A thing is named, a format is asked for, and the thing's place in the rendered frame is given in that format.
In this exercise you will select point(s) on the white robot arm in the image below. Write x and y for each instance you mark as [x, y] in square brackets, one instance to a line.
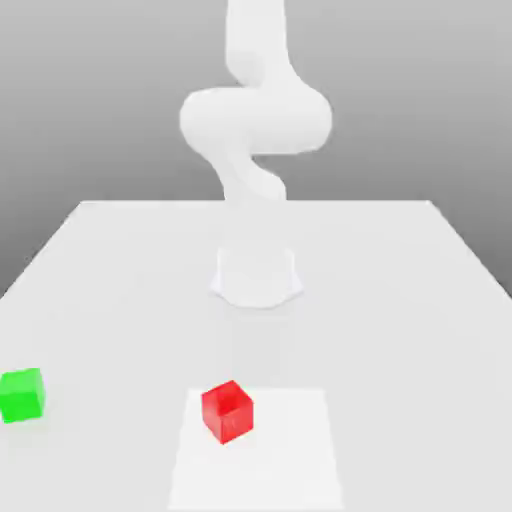
[256, 120]

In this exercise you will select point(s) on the small red cube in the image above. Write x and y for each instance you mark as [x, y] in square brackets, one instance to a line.
[227, 412]

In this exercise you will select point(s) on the small green cube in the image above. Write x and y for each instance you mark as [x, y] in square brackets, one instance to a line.
[20, 396]

